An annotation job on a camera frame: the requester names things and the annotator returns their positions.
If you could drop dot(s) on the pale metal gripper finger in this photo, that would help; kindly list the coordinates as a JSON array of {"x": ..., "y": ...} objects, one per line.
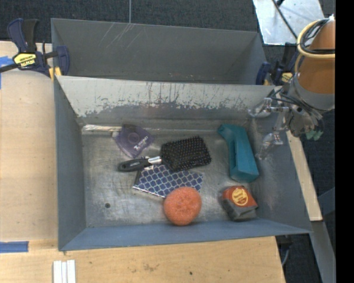
[
  {"x": 261, "y": 111},
  {"x": 268, "y": 143}
]

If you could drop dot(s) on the teal plastic block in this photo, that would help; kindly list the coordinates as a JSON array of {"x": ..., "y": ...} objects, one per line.
[{"x": 242, "y": 158}]

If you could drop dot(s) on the orange grey tape measure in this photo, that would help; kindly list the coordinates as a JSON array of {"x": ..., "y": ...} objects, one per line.
[{"x": 239, "y": 202}]

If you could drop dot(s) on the black hairbrush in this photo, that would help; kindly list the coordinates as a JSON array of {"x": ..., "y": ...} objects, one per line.
[{"x": 185, "y": 153}]

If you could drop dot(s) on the orange round scrubber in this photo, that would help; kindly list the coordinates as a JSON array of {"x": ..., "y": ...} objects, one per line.
[{"x": 182, "y": 206}]

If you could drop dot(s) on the blue white patterned tile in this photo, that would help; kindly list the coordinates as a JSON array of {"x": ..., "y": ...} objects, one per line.
[{"x": 168, "y": 181}]

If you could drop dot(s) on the purple clear triangular packet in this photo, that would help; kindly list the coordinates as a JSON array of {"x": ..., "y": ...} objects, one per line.
[{"x": 133, "y": 140}]

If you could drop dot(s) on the silver flat strip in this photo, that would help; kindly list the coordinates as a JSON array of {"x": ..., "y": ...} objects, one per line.
[{"x": 100, "y": 128}]

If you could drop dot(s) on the grey metal bin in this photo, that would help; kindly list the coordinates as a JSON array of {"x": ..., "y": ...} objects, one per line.
[{"x": 112, "y": 193}]

